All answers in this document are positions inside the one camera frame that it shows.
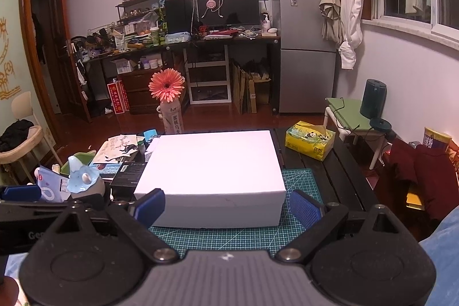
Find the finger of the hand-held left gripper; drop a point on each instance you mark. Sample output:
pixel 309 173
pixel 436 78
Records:
pixel 19 193

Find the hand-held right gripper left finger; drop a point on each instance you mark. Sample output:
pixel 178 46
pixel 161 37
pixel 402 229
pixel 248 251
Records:
pixel 150 207

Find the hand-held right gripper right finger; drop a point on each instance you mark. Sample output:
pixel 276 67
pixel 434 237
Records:
pixel 304 209

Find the white box lid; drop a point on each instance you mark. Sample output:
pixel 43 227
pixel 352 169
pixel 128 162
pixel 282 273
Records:
pixel 208 162

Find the black slatted desktop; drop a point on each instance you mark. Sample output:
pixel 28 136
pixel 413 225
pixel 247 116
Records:
pixel 340 177

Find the blue pouch packet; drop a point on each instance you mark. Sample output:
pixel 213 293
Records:
pixel 50 187

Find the person's left leg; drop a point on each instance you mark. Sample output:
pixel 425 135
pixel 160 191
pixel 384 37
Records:
pixel 16 266

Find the person's leg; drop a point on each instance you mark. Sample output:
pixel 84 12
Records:
pixel 444 255
pixel 16 266

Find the black cardboard box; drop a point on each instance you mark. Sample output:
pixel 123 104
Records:
pixel 125 175

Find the beige chair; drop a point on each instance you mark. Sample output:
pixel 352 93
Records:
pixel 21 148

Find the blue printed booklet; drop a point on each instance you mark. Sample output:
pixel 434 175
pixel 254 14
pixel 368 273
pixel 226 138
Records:
pixel 107 169

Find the black cloth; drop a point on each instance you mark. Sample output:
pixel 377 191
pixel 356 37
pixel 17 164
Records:
pixel 16 134

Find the blue grey mountain figure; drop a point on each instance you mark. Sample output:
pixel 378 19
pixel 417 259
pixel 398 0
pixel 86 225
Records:
pixel 84 180

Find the yellow tissue pack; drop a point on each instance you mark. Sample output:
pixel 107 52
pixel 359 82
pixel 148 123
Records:
pixel 308 143

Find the ink drawing papers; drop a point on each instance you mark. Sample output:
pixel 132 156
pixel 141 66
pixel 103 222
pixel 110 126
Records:
pixel 114 148

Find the green plastic bin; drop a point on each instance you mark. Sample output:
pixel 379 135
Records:
pixel 89 157

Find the green cutting mat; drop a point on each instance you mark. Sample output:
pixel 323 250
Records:
pixel 233 241

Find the green stool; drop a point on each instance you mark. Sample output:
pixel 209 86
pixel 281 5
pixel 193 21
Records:
pixel 348 112

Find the yellow folder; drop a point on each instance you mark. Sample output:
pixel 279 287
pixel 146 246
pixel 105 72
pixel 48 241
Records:
pixel 415 200

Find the red sign package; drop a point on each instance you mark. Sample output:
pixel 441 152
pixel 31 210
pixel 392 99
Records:
pixel 118 96

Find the pink gerbera flower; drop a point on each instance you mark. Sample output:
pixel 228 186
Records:
pixel 166 85

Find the wooden drawer chest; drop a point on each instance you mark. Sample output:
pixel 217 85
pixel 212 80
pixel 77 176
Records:
pixel 136 83

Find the dark red clothes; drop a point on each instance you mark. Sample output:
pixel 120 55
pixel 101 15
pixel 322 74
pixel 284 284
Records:
pixel 423 169

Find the dark green cylinder appliance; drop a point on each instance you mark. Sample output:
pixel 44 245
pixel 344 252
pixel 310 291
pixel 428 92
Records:
pixel 373 98

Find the black computer desk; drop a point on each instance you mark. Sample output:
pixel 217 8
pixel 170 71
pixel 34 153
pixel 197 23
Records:
pixel 274 76

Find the silver fridge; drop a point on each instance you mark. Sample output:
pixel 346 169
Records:
pixel 304 69

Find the white carton box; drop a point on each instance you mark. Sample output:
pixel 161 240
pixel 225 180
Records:
pixel 122 66

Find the person's right leg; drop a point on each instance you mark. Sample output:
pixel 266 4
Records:
pixel 444 255

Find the yellow book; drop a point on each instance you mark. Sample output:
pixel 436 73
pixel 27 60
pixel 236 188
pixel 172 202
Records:
pixel 435 139

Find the white shelf unit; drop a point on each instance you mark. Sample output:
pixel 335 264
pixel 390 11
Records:
pixel 226 73

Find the green white cup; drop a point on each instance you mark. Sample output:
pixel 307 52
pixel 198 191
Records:
pixel 154 37

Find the light blue wipes pack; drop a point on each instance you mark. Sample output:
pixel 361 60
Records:
pixel 178 38

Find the white pump bottle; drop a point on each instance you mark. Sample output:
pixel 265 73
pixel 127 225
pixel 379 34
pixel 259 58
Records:
pixel 266 25

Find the black computer tower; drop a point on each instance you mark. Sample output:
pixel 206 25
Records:
pixel 179 15

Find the beige hanging jacket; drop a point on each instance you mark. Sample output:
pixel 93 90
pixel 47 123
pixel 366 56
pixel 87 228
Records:
pixel 331 8

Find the black figure shelf rack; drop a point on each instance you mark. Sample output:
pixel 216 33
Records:
pixel 140 4

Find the black computer monitor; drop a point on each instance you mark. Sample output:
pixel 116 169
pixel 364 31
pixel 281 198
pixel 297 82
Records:
pixel 240 8

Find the pink headphones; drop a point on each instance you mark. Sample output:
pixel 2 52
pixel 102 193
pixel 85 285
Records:
pixel 210 3

